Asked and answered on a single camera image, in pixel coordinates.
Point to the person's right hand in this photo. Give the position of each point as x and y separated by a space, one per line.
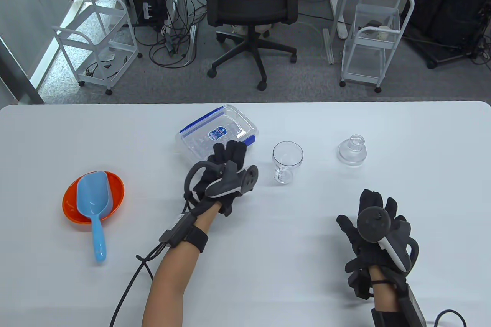
364 254

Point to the person's left hand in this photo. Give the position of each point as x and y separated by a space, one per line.
230 154

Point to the hand grey controller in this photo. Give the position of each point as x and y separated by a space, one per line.
374 225
230 183

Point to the clear container lid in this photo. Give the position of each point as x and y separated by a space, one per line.
230 122

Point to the clear plastic shaker cup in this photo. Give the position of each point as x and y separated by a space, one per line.
287 158

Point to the clear plastic shaker lid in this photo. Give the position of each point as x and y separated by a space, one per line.
352 152

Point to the blue plastic scoop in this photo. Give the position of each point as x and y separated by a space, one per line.
92 196

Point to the person's right forearm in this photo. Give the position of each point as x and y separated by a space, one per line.
381 296

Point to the person's left forearm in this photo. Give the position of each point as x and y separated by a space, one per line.
172 277

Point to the black elastic wrist band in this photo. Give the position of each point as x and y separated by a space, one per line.
379 283

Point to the orange bowl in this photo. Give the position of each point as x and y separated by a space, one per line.
115 193

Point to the white power strip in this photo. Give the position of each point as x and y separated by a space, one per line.
339 20

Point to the small white cup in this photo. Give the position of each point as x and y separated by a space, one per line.
383 32

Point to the aluminium rail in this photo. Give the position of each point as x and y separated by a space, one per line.
328 46
190 45

